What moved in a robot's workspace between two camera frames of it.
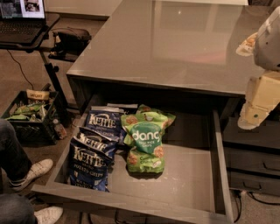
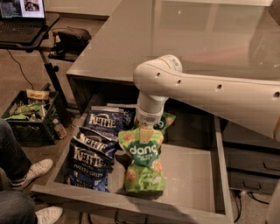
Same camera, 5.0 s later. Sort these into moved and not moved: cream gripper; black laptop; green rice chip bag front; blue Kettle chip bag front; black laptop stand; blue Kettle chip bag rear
Moved: cream gripper; green rice chip bag front
Not moved: blue Kettle chip bag rear; blue Kettle chip bag front; black laptop; black laptop stand
